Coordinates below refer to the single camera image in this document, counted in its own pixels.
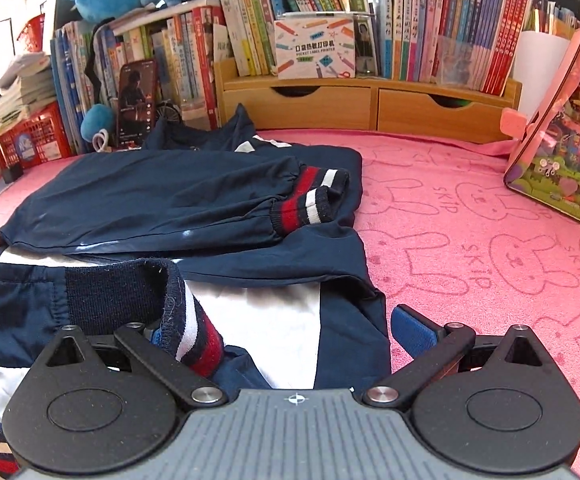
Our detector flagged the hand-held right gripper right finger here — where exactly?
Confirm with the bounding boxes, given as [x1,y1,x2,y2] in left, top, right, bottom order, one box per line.
[362,304,544,407]

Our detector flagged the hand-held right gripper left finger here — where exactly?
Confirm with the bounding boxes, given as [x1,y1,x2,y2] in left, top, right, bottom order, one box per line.
[44,323,224,407]

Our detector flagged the white and navy jacket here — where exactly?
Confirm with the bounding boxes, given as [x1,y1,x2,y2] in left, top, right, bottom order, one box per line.
[0,103,394,480]

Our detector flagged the blue plush ball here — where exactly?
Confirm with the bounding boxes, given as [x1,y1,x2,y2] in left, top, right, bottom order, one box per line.
[79,103,117,154]

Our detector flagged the red plastic crate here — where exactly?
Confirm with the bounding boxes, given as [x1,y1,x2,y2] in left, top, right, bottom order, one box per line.
[0,100,74,171]

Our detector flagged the pink dollhouse box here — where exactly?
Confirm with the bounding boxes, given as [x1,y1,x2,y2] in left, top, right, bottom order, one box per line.
[501,24,580,237]

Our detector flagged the smartphone in red case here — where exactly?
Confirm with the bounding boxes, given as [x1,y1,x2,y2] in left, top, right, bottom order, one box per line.
[115,58,161,151]

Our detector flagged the wooden drawer organizer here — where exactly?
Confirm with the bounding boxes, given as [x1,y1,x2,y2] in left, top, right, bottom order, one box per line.
[213,56,524,144]

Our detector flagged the stack of paper booklets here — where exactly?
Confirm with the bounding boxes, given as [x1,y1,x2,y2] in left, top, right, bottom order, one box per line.
[0,51,59,137]

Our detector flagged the white card sheet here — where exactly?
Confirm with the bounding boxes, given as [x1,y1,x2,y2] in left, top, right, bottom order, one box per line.
[511,29,574,112]

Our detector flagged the white printed cardboard box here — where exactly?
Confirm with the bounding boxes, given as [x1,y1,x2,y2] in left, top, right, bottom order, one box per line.
[272,16,357,81]

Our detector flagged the row of small colourful books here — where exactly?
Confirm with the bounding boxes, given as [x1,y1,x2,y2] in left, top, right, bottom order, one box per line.
[214,0,580,97]

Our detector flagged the red plastic basket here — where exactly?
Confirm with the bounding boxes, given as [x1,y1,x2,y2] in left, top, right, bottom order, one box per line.
[15,13,47,54]

